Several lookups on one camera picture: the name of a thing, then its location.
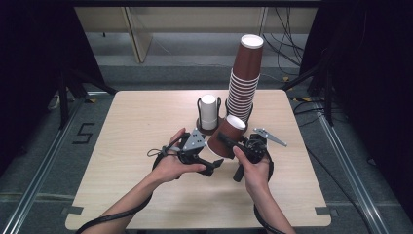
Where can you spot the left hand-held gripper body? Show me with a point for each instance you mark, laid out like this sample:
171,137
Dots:
194,141

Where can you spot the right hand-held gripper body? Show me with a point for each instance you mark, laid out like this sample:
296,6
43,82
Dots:
256,149

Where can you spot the single brown paper cup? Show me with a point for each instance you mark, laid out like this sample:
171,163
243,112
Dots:
224,151

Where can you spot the stack of white paper cups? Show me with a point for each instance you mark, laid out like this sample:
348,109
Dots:
208,110

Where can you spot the stack of brown paper cups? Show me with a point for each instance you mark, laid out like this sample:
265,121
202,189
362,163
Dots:
246,65

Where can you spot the person's right hand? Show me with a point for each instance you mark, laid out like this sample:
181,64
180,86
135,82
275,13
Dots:
256,175

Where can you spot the person's left hand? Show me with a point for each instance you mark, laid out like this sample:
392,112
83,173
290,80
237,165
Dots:
168,165

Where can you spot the black stand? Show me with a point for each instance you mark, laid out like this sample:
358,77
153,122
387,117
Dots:
63,97
328,97

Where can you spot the gray tape piece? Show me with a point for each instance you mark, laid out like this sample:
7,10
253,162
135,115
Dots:
324,210

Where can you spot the black tape floor marking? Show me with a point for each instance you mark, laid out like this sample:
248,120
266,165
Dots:
81,142

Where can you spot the beige cabinet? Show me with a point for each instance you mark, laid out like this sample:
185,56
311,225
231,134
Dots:
195,19

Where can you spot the black curtain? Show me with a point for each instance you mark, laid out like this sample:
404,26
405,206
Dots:
32,48
373,65

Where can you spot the metal floor rail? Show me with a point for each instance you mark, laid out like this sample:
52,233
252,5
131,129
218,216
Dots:
355,182
37,182

